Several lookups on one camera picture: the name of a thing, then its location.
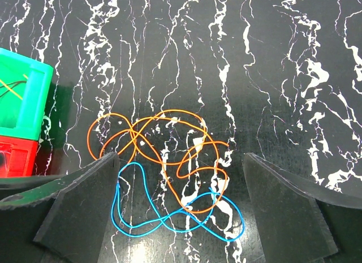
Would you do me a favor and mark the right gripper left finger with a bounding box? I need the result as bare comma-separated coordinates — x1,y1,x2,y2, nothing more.
1,153,120,262

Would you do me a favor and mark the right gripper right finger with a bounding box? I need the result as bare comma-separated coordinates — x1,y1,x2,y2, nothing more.
243,153,361,262

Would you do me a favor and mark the brown cable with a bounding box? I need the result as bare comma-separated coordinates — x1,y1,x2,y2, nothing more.
0,80,28,98

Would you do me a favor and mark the red plastic bin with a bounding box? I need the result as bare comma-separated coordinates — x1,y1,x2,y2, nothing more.
1,136,38,178

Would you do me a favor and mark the far green plastic bin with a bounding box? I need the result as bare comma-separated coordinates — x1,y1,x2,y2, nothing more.
1,48,53,141

